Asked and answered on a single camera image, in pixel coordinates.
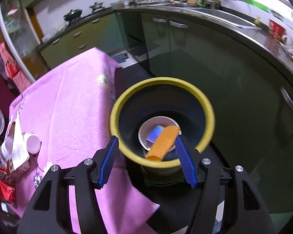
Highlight white red milk carton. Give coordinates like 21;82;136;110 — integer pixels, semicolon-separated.
6;111;30;181

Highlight yellow rimmed black trash bin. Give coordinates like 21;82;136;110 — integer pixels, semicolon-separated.
109;77;215;176

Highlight dark green kitchen cabinets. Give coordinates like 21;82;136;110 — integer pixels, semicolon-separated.
39;10;293;213

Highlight blue wrapper in cup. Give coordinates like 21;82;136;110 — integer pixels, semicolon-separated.
146;125;164;144

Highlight white paper cup in bin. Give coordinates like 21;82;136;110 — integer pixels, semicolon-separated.
138;116;179;151

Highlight pink floral tablecloth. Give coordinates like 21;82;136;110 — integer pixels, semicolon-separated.
9;48;159;233

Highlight small white cup on table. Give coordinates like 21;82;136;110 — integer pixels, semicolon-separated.
23;133;41;154

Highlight black wok on stove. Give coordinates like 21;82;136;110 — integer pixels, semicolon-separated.
63;9;82;22

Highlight red box on counter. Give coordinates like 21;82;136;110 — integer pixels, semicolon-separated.
268;19;286;42

